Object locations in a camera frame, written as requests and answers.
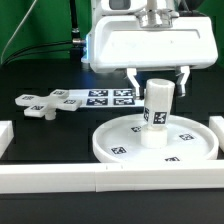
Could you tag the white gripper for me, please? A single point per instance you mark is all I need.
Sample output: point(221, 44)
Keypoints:
point(119, 42)

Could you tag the white round table top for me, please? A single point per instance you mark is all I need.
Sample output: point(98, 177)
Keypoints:
point(119, 140)

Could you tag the white marker tag sheet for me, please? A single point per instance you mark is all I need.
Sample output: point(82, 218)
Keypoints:
point(102, 98)

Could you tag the white right fence block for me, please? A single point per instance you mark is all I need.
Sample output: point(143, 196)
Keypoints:
point(216, 124)

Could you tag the white fence block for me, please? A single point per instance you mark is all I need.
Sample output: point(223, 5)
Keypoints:
point(6, 135)
point(216, 124)

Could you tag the white cross-shaped table base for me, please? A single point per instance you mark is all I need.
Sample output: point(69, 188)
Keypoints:
point(46, 107)

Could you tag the white left fence block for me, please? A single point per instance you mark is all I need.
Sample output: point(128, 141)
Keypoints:
point(6, 135)

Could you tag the white front fence bar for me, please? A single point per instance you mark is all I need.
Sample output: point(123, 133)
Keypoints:
point(101, 177)

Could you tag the black post connector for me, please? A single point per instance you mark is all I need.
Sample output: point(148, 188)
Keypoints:
point(76, 51)

